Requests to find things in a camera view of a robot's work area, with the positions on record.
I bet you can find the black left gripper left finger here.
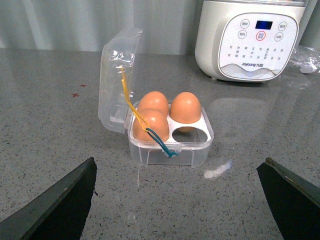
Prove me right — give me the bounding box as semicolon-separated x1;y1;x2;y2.
0;157;97;240

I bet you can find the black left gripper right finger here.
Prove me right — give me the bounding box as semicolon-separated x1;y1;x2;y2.
257;157;320;240

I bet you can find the clear plastic egg box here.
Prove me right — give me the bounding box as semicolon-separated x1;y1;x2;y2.
98;27;214;168

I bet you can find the brown egg front left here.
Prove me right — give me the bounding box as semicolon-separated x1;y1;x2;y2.
132;108;170;142

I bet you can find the brown egg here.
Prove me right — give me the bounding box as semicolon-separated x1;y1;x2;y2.
137;91;169;117
169;92;201;124
132;108;170;142

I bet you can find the brown egg back right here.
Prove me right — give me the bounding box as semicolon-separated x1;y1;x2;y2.
169;92;201;124

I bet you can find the brown egg back left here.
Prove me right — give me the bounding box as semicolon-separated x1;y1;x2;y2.
137;91;169;117

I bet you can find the blue rubber band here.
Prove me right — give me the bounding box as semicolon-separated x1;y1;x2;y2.
145;127;179;158

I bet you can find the clear plastic bag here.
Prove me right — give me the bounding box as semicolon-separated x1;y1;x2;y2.
289;45;320;74

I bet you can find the white Joyoung blender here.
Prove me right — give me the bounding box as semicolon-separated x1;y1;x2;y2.
194;0;308;83

